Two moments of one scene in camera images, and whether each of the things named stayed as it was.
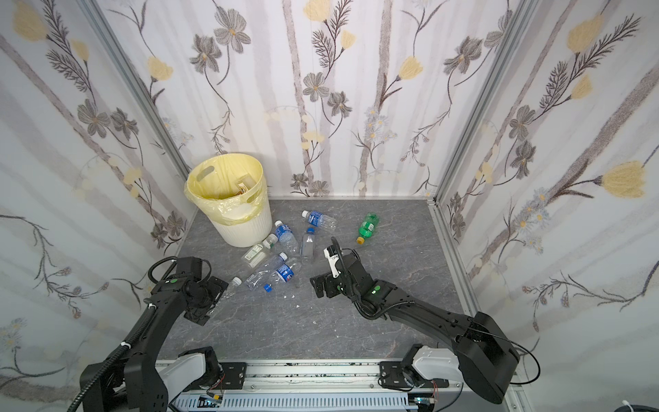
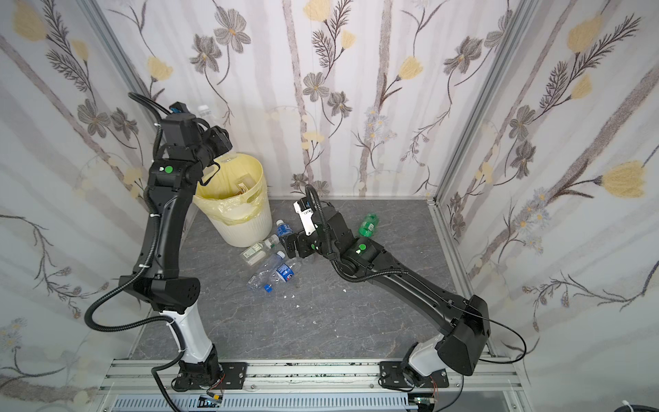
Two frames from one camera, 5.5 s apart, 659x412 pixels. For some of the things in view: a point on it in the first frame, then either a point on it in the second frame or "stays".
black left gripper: [207, 299] -> [219, 138]
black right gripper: [329, 281] -> [299, 245]
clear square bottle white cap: [257, 252] stays
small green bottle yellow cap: [367, 227] stays
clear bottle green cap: [244, 183] stays
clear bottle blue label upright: [286, 238] stays
